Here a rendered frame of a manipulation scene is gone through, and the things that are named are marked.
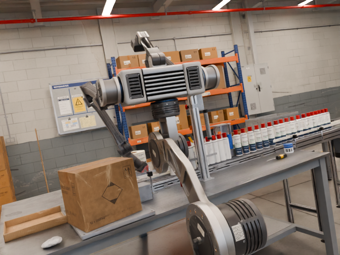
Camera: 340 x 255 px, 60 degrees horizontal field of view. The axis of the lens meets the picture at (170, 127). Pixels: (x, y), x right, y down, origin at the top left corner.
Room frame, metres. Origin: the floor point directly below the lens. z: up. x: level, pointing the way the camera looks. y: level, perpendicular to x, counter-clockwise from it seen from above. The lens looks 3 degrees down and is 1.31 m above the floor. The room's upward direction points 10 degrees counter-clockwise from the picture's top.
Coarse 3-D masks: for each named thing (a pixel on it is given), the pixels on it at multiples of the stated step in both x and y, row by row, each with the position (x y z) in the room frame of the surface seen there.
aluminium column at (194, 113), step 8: (192, 96) 1.93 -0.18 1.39; (192, 104) 1.93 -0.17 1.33; (192, 112) 1.93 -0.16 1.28; (192, 120) 1.94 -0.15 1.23; (192, 128) 1.96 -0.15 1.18; (200, 128) 1.94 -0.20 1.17; (200, 136) 1.94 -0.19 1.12; (200, 144) 1.93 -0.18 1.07; (200, 152) 1.92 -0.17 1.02; (200, 160) 1.93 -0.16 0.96; (200, 168) 1.95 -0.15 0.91; (208, 176) 1.94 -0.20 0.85
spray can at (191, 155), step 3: (189, 141) 2.07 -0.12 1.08; (189, 144) 2.07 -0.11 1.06; (189, 147) 2.06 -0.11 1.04; (192, 147) 2.07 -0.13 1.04; (189, 150) 2.06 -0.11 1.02; (192, 150) 2.06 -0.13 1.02; (189, 153) 2.06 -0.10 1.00; (192, 153) 2.06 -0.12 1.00; (189, 156) 2.06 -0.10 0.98; (192, 156) 2.06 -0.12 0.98; (189, 159) 2.06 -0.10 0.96; (192, 162) 2.06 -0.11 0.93; (192, 165) 2.06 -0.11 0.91; (195, 165) 2.07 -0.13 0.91; (195, 168) 2.06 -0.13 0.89
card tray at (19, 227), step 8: (56, 208) 1.75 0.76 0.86; (24, 216) 1.67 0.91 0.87; (32, 216) 1.69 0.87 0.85; (40, 216) 1.71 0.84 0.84; (48, 216) 1.70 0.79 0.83; (56, 216) 1.67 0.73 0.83; (64, 216) 1.53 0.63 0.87; (8, 224) 1.63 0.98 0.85; (16, 224) 1.65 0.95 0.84; (24, 224) 1.63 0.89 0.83; (32, 224) 1.60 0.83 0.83; (40, 224) 1.47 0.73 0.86; (48, 224) 1.49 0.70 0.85; (56, 224) 1.51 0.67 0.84; (8, 232) 1.53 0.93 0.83; (16, 232) 1.42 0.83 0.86; (24, 232) 1.44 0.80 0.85; (32, 232) 1.45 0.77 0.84; (8, 240) 1.40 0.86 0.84
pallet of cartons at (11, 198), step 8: (0, 136) 4.43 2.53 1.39; (0, 144) 4.30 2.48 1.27; (0, 152) 4.30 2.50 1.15; (0, 160) 4.28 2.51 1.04; (8, 160) 5.00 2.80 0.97; (0, 168) 4.27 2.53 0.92; (8, 168) 4.67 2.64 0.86; (0, 176) 4.26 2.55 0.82; (8, 176) 4.41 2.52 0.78; (0, 184) 4.25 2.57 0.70; (8, 184) 4.30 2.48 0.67; (0, 192) 4.24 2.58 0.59; (8, 192) 4.29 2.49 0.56; (0, 200) 4.24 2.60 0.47; (8, 200) 4.28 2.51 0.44; (16, 200) 5.00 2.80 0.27; (0, 208) 4.23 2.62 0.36; (0, 216) 4.22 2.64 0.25
